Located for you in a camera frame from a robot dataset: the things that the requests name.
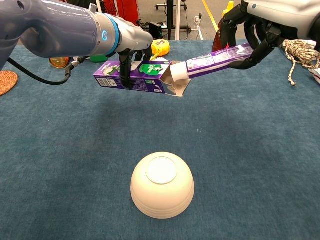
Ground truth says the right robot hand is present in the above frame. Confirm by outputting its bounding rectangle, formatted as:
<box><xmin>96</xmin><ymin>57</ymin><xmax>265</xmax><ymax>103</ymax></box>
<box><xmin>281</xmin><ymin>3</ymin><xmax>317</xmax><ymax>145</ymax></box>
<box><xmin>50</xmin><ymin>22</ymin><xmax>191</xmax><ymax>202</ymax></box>
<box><xmin>221</xmin><ymin>0</ymin><xmax>313</xmax><ymax>71</ymax></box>

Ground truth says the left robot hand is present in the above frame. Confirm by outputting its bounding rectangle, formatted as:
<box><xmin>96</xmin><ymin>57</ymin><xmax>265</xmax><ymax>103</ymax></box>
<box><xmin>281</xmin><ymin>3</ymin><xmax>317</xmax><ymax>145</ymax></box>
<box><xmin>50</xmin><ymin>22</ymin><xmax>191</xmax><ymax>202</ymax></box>
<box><xmin>117</xmin><ymin>14</ymin><xmax>154</xmax><ymax>90</ymax></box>

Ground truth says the purple toothpaste carton box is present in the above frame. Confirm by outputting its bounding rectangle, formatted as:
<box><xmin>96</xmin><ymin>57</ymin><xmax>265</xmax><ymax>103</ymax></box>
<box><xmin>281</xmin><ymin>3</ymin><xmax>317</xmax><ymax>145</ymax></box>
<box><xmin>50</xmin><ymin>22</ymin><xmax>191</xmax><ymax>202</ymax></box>
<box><xmin>93</xmin><ymin>59</ymin><xmax>192</xmax><ymax>98</ymax></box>

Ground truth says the purple white toothpaste tube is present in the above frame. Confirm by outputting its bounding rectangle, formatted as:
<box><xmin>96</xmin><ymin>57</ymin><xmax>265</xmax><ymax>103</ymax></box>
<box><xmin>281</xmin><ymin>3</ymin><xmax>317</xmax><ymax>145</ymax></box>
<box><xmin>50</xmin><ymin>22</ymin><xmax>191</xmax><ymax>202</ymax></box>
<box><xmin>170</xmin><ymin>42</ymin><xmax>256</xmax><ymax>83</ymax></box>

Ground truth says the black box device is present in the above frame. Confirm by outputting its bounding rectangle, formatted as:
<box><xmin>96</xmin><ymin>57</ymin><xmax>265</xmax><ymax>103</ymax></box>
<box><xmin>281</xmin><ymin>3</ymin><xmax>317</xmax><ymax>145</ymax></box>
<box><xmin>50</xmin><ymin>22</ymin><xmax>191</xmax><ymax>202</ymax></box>
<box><xmin>149</xmin><ymin>21</ymin><xmax>163</xmax><ymax>40</ymax></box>

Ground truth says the yellow tape measure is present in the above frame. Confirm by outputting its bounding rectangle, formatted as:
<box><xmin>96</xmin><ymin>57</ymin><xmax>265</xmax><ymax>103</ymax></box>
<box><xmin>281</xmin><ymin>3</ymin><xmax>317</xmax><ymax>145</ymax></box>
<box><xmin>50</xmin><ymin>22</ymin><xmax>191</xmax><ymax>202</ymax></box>
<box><xmin>149</xmin><ymin>39</ymin><xmax>171</xmax><ymax>62</ymax></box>

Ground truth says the red cabinet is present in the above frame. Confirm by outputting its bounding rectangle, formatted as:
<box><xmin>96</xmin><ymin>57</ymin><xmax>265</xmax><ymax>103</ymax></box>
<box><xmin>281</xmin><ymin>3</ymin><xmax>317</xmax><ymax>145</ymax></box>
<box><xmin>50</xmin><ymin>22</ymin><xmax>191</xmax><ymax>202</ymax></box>
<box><xmin>103</xmin><ymin>0</ymin><xmax>141</xmax><ymax>26</ymax></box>

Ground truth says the black wheeled stand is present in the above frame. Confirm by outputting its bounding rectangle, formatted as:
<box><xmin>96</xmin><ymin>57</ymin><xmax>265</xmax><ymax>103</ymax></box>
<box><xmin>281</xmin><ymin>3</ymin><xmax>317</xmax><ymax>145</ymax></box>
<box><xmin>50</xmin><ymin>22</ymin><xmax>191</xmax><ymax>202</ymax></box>
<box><xmin>154</xmin><ymin>0</ymin><xmax>192</xmax><ymax>41</ymax></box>

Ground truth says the green container yellow lid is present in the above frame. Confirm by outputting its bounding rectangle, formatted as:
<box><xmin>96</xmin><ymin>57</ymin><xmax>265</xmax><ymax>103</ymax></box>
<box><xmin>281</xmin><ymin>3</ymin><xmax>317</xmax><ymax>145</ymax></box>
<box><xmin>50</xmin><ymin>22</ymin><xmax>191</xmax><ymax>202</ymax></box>
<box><xmin>89</xmin><ymin>55</ymin><xmax>109</xmax><ymax>63</ymax></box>

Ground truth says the white power strip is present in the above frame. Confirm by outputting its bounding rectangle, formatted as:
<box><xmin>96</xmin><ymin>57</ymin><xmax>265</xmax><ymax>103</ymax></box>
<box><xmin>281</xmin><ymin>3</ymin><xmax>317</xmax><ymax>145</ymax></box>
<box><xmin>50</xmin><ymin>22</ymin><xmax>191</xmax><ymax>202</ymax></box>
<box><xmin>194</xmin><ymin>12</ymin><xmax>205</xmax><ymax>41</ymax></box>

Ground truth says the white striped package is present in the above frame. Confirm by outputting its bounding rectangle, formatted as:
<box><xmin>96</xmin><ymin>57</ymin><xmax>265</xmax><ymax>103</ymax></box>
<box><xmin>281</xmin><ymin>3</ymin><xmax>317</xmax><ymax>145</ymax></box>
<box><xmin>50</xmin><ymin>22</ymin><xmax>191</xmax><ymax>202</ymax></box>
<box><xmin>308</xmin><ymin>67</ymin><xmax>320</xmax><ymax>85</ymax></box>

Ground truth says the honey bottle yellow cap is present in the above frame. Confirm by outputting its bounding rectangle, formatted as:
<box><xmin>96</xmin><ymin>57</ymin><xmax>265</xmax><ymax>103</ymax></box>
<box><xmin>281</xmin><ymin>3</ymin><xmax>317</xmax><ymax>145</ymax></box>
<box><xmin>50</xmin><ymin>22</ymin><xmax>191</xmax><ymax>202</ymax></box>
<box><xmin>212</xmin><ymin>0</ymin><xmax>235</xmax><ymax>53</ymax></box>

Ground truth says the orange metal can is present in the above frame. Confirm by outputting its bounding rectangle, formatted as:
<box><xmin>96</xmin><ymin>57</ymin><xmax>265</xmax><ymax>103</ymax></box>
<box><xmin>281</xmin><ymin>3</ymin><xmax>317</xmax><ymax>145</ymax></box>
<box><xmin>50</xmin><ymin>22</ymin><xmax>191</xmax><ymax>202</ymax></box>
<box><xmin>49</xmin><ymin>56</ymin><xmax>71</xmax><ymax>69</ymax></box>

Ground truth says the blue table cloth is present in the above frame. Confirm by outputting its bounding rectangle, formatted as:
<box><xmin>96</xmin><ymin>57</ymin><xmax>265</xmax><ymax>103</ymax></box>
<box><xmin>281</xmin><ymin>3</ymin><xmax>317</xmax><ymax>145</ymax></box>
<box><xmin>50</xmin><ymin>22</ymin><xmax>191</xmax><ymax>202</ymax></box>
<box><xmin>0</xmin><ymin>37</ymin><xmax>320</xmax><ymax>240</ymax></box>

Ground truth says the woven rattan coaster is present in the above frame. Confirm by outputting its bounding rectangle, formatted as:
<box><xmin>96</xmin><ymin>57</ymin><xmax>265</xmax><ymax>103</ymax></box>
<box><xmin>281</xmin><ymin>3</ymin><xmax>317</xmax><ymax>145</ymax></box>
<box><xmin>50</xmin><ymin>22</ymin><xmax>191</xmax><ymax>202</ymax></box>
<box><xmin>0</xmin><ymin>70</ymin><xmax>19</xmax><ymax>97</ymax></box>

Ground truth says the white upturned bowl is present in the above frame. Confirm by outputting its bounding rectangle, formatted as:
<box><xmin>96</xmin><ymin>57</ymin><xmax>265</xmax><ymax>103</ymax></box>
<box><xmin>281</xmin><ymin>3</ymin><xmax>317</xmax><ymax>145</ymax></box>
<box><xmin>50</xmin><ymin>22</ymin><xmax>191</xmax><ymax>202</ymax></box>
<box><xmin>130</xmin><ymin>151</ymin><xmax>195</xmax><ymax>220</ymax></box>

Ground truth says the coiled beige rope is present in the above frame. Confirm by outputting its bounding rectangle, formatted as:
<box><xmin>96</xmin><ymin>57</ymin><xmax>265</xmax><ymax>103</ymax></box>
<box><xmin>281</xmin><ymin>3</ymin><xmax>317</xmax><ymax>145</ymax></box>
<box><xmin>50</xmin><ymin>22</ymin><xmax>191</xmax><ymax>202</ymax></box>
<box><xmin>281</xmin><ymin>38</ymin><xmax>320</xmax><ymax>87</ymax></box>

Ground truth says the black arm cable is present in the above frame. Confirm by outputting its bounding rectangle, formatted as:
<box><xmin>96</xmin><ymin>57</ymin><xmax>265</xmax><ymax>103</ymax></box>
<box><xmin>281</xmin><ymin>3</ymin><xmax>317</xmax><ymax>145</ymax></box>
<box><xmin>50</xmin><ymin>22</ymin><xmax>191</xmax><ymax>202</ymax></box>
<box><xmin>7</xmin><ymin>56</ymin><xmax>91</xmax><ymax>86</ymax></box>

